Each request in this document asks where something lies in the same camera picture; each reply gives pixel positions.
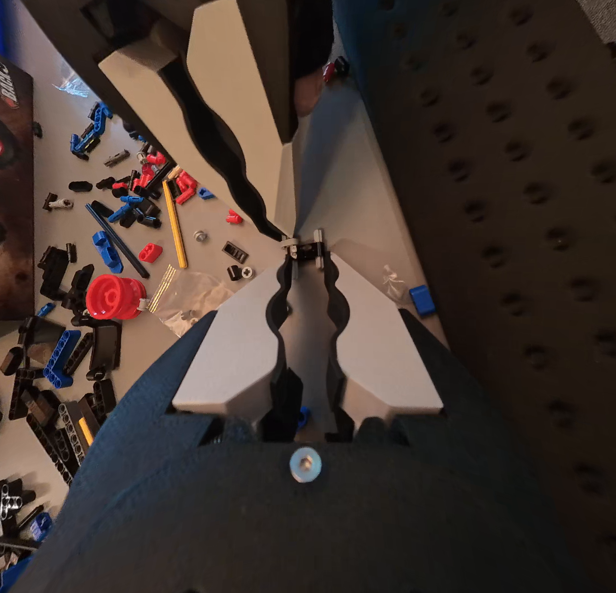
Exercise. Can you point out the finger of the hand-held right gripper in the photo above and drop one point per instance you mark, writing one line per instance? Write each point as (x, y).
(159, 107)
(231, 73)

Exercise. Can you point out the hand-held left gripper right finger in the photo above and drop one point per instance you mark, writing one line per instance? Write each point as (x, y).
(390, 362)

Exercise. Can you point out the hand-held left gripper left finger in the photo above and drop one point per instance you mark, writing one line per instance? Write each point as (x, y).
(226, 362)

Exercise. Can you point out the light grey toy bush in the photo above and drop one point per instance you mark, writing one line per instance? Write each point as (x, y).
(288, 243)

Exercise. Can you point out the black grey toy axle assembly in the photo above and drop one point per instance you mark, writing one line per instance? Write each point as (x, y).
(307, 251)

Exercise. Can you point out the black oval toy link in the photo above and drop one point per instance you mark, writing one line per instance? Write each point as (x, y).
(80, 186)

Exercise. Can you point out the red oval toy link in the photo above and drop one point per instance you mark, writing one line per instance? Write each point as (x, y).
(150, 252)

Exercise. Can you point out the blue oval toy link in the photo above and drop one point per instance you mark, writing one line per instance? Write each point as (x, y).
(206, 193)

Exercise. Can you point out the person's right hand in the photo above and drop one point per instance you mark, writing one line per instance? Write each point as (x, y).
(308, 97)

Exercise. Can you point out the dark grey toy pin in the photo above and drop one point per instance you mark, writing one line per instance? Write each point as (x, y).
(117, 158)

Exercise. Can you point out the small blue toy brick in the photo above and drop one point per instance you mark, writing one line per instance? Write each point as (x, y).
(422, 299)

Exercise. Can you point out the clear zip bag with parts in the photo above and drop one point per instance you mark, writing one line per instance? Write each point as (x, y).
(192, 294)

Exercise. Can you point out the empty clear plastic bag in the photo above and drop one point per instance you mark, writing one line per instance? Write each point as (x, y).
(72, 85)

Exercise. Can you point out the pile of small toy pins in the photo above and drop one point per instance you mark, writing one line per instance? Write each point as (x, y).
(183, 184)

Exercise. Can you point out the small crumpled clear wrap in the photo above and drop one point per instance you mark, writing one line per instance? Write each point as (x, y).
(392, 280)

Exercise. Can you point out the black grey toy connector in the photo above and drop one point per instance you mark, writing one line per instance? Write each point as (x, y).
(239, 272)

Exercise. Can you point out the small blue angled toy beam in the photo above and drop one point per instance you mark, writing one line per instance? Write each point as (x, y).
(303, 416)

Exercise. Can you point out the red and black toy pin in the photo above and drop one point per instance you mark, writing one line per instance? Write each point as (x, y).
(340, 65)

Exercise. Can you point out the black toy grille tile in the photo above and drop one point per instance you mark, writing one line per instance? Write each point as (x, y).
(235, 251)

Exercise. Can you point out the yellow toy axle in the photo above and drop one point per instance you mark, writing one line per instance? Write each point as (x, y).
(174, 222)

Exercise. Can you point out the black curved toy panel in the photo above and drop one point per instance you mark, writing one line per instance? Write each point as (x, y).
(103, 347)

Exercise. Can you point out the red toy wheel hub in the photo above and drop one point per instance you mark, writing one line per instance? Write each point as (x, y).
(113, 297)

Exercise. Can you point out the grey toy axle black end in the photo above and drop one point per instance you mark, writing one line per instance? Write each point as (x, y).
(57, 202)

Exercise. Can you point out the long black toy axle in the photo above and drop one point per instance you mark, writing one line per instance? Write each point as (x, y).
(118, 242)

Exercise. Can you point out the blue curved toy panel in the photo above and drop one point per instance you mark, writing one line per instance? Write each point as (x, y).
(108, 251)

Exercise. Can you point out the yellow toy beam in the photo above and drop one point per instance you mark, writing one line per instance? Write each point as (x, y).
(85, 429)

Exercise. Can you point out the large blue angled toy beam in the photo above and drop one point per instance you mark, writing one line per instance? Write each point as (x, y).
(60, 359)

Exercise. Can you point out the toy set box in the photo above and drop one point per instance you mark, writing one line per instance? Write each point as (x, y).
(17, 193)

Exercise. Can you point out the black dimpled mat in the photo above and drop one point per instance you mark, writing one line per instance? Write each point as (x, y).
(505, 217)

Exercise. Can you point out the pile of black toy beams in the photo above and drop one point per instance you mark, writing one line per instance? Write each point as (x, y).
(53, 270)

